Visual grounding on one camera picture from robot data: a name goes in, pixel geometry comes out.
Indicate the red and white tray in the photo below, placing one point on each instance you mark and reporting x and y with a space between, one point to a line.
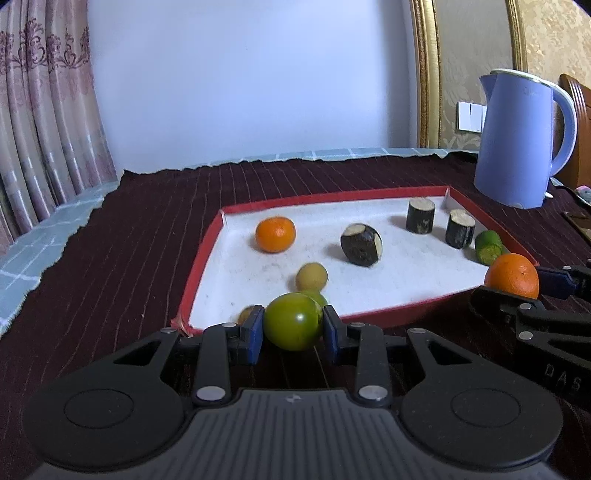
406 277

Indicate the flat brown object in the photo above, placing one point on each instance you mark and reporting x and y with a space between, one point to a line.
579 225

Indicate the round yellow fruit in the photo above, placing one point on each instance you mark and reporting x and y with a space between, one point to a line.
312 277

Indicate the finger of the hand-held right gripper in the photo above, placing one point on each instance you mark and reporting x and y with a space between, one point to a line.
526 314
556 282

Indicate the dark green tomato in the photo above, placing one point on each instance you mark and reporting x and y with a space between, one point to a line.
293 322

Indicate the large orange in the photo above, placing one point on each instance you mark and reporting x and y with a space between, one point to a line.
511 276

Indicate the brown wooden headboard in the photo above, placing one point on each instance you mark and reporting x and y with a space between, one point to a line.
579 134

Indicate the gold moulding strip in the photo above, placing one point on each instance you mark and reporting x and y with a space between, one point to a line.
427 74
518 37

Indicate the blue electric kettle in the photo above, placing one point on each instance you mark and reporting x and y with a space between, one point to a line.
517 143

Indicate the dark striped cloth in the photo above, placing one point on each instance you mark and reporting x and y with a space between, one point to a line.
115 258

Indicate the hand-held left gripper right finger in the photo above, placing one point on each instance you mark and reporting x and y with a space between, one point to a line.
330 336

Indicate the white wall switch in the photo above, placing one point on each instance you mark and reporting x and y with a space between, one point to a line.
469 116

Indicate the pink patterned curtain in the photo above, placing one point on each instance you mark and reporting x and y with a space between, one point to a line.
41 115

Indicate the yellow-green tomato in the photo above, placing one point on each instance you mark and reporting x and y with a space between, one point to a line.
316 297

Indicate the large dark sugar cane piece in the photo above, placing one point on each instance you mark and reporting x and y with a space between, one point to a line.
361 245

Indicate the small grey object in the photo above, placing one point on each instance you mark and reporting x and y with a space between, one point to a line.
584 194

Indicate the green cucumber piece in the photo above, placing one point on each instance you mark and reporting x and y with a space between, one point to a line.
488 247

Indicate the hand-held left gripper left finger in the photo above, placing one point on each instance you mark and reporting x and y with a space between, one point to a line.
253 338

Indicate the small orange mandarin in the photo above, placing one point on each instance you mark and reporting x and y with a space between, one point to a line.
275 234

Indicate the small yellow fruit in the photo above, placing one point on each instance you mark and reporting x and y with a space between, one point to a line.
246 314

